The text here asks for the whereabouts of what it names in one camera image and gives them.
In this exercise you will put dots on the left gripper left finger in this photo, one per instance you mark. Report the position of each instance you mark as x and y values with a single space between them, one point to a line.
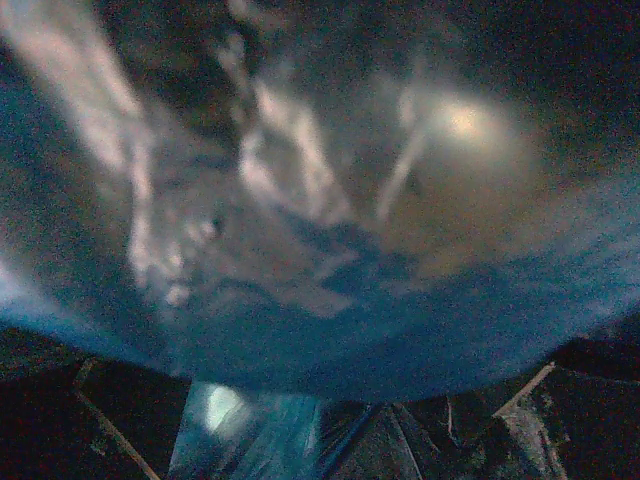
70 415

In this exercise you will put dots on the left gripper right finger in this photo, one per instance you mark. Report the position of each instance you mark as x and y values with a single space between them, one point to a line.
575 417

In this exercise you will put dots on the detached blue trash bag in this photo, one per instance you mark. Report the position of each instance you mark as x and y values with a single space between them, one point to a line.
300 203

